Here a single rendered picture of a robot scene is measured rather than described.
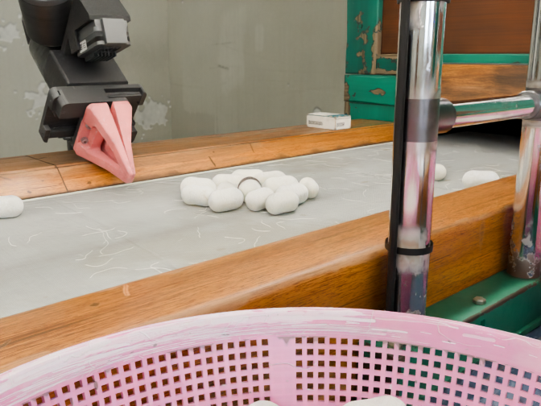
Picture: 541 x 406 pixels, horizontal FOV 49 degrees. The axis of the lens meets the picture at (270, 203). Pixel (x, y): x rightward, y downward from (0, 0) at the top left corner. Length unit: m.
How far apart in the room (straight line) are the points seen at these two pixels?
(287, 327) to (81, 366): 0.08
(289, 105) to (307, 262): 2.01
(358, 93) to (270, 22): 1.36
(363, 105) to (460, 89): 0.23
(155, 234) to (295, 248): 0.15
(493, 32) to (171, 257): 0.66
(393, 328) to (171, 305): 0.10
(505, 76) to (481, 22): 0.12
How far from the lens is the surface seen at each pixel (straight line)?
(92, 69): 0.64
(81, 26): 0.61
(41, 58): 0.69
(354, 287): 0.33
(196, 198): 0.53
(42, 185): 0.61
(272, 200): 0.49
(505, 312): 0.44
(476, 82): 0.88
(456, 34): 0.97
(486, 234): 0.45
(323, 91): 2.19
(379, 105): 1.04
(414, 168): 0.32
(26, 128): 2.64
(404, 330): 0.25
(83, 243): 0.45
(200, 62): 2.74
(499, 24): 0.94
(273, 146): 0.78
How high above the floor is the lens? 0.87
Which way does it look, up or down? 14 degrees down
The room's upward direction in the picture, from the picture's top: straight up
